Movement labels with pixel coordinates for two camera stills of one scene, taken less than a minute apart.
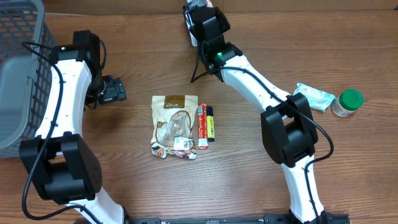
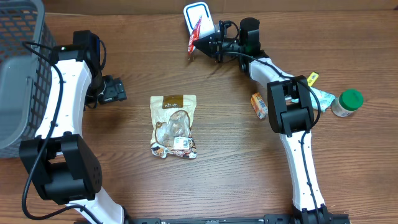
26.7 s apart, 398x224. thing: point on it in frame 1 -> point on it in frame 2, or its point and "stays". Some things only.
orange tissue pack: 209,4 -> 259,105
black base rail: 326,218 stays
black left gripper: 114,89 stays
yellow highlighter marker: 210,124 -> 312,78
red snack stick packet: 203,140 -> 191,47
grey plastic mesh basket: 25,74 stays
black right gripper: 221,21 -> 214,45
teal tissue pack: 319,99 stays
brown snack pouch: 173,119 stays
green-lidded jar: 347,102 stays
